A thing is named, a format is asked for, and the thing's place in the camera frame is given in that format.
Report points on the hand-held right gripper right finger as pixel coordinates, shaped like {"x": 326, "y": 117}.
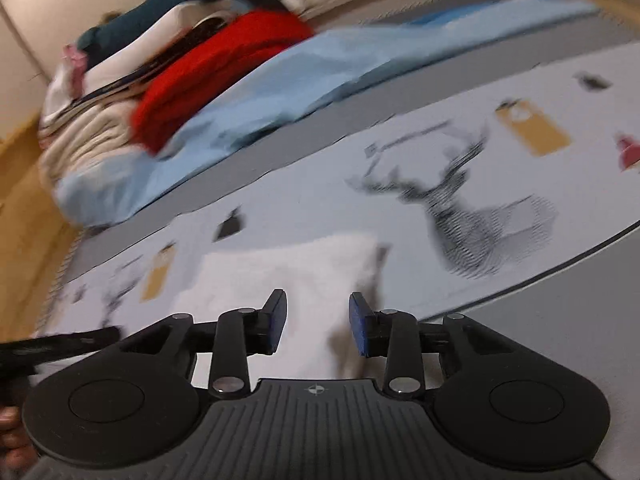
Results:
{"x": 360, "y": 326}

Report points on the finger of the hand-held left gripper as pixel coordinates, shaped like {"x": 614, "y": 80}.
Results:
{"x": 60, "y": 342}

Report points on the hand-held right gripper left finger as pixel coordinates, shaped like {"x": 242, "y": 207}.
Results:
{"x": 275, "y": 321}

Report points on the white long-sleeved shirt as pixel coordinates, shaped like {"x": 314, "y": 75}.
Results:
{"x": 280, "y": 265}

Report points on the person's left hand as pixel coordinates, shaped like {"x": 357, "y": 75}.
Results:
{"x": 12, "y": 435}

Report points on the wooden headboard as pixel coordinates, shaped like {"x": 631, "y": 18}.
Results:
{"x": 25, "y": 210}

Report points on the grey deer-print bed sheet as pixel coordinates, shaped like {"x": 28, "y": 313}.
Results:
{"x": 350, "y": 160}

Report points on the cream folded blanket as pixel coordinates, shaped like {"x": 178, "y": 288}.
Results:
{"x": 85, "y": 147}

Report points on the light blue duvet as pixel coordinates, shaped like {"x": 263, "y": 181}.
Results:
{"x": 275, "y": 90}

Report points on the red folded blanket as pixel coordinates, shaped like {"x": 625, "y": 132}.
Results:
{"x": 210, "y": 75}

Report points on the white and pink cloth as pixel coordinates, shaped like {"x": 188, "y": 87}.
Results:
{"x": 72, "y": 62}

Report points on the white folded blanket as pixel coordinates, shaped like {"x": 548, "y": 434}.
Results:
{"x": 165, "y": 30}

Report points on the teal shark plush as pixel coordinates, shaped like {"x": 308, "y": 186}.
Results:
{"x": 150, "y": 12}

